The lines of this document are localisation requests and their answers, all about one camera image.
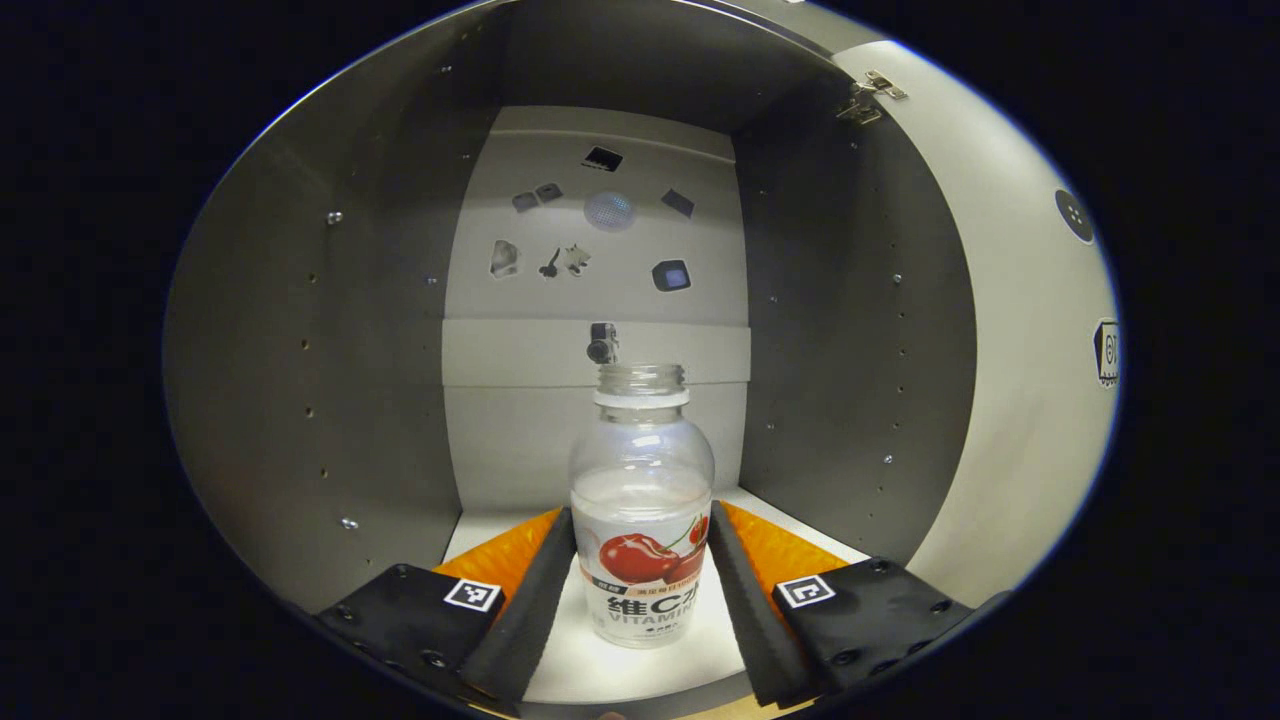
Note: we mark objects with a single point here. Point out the metal cabinet hinge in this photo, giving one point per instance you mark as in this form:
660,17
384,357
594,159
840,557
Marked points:
865,100

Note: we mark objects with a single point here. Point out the clear plastic bottle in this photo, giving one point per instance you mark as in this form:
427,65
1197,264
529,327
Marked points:
642,480

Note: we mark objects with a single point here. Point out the white cabinet shelf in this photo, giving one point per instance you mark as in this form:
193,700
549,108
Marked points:
640,670

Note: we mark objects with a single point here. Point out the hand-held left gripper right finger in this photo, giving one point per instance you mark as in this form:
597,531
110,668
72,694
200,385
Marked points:
750,620

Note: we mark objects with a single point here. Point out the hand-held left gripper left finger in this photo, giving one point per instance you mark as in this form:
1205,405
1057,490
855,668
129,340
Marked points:
525,620

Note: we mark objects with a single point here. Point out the grey cabinet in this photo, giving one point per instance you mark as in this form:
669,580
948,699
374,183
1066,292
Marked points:
300,350

